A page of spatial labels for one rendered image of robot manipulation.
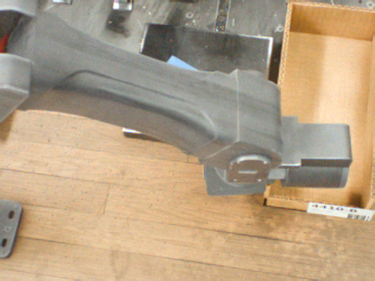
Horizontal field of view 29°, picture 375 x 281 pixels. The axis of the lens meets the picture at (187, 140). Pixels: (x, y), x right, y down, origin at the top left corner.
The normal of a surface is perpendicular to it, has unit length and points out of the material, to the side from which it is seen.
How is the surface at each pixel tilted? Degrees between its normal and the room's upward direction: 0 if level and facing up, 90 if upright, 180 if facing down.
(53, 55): 37
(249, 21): 0
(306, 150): 4
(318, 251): 0
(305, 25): 90
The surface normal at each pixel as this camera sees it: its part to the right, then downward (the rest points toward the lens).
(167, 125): -0.04, 0.88
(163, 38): -0.04, -0.40
